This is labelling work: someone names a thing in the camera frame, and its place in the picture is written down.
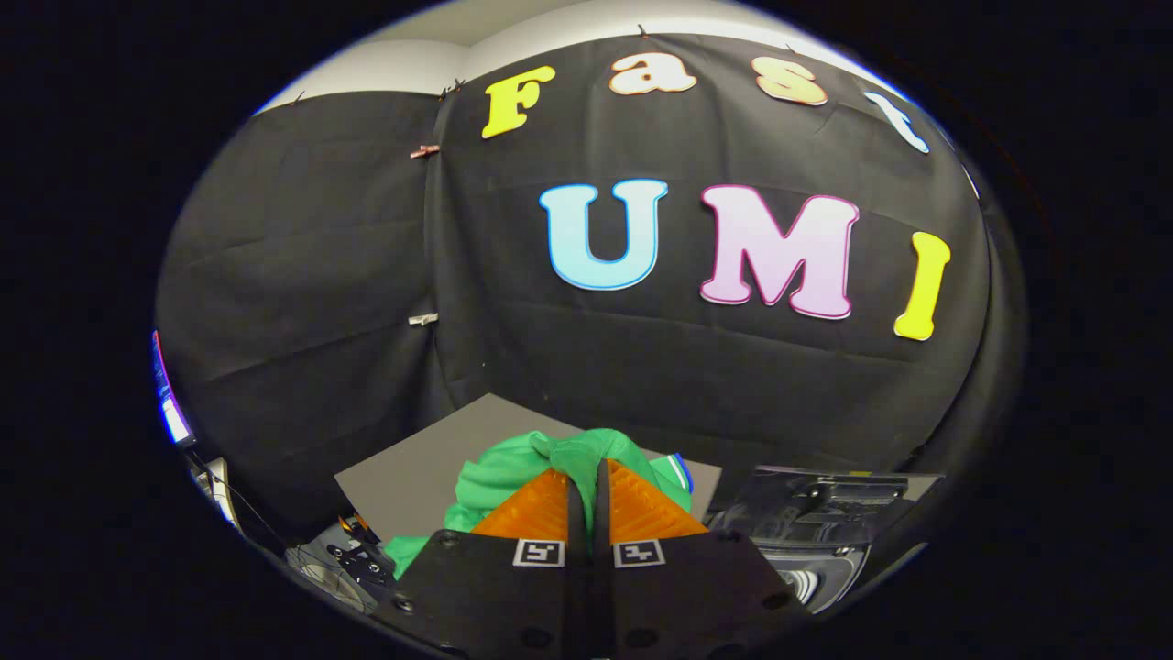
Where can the green polo shirt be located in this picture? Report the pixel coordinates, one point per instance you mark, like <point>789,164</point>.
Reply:
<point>504,477</point>

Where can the grey washing machine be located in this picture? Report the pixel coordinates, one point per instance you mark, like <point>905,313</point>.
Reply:
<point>816,577</point>

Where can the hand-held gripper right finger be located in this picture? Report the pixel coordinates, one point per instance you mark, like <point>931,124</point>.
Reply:
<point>669,605</point>

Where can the white clip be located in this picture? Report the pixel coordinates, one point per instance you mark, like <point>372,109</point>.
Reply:
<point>422,319</point>

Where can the black mechanical device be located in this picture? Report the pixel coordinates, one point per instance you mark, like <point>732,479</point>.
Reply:
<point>353,559</point>

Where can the red clip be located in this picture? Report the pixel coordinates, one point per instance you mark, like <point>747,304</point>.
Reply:
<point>424,151</point>

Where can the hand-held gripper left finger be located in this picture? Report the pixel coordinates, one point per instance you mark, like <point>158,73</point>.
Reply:
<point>513,605</point>

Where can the grey cabinet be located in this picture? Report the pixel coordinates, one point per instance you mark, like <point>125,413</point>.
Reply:
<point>412,467</point>

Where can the black backdrop cloth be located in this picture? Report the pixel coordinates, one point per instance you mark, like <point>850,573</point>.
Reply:
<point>321,275</point>

